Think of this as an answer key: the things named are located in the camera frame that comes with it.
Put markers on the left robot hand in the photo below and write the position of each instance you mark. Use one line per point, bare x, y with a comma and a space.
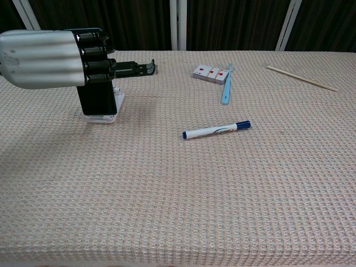
41, 58

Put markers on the black smartphone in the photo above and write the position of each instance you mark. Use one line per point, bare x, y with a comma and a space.
97, 100

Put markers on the white folding phone stand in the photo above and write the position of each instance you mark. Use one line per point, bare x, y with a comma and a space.
120, 101

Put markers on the black folding holder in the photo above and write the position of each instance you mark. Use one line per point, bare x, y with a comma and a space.
133, 69

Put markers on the dark pleated curtain panel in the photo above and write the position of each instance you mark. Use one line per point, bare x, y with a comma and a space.
325, 25
11, 14
133, 22
236, 25

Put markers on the playing card deck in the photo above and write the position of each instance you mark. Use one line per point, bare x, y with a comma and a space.
210, 73

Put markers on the blue capped whiteboard marker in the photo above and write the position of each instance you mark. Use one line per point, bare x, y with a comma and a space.
211, 130

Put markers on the light blue toothbrush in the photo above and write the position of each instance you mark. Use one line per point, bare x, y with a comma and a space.
226, 91

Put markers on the beige waffle tablecloth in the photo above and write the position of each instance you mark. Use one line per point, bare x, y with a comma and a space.
194, 194

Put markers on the wooden chopstick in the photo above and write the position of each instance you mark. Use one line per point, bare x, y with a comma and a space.
301, 78

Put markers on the white frame post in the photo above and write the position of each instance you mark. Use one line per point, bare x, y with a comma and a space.
287, 25
26, 14
173, 25
182, 25

